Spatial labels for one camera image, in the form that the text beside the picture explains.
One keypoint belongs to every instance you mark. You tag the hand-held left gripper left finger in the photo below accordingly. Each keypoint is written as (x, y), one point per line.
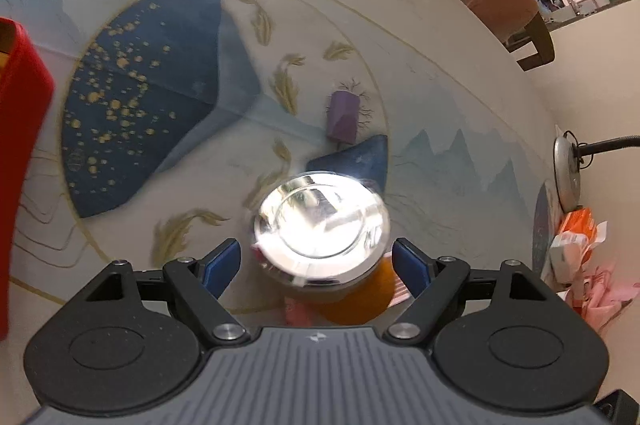
(220, 267)

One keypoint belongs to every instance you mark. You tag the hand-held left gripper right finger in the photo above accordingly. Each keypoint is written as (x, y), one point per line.
(412, 267)

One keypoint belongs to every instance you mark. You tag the silver lid jar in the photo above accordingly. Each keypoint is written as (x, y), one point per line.
(320, 225)

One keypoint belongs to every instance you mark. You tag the red tin box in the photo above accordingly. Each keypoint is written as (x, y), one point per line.
(22, 155)

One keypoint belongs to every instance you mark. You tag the orange ball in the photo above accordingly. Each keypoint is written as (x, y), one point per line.
(360, 300)

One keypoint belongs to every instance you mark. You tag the pink tube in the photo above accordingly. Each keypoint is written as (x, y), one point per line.
(299, 311)

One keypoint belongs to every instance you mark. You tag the pink bag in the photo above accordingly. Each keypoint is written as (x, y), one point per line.
(605, 300)

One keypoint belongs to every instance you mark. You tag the orange white tissue pack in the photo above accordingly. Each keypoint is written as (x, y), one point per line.
(575, 245)

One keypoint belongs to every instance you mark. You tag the purple block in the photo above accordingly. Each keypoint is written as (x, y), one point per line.
(342, 117)

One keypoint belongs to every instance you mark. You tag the grey desk lamp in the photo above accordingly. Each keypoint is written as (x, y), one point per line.
(567, 170)

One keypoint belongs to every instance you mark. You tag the wooden chair with cloth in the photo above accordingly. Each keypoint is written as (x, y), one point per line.
(537, 40)

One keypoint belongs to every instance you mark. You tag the pink cloth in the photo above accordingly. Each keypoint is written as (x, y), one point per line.
(505, 5)

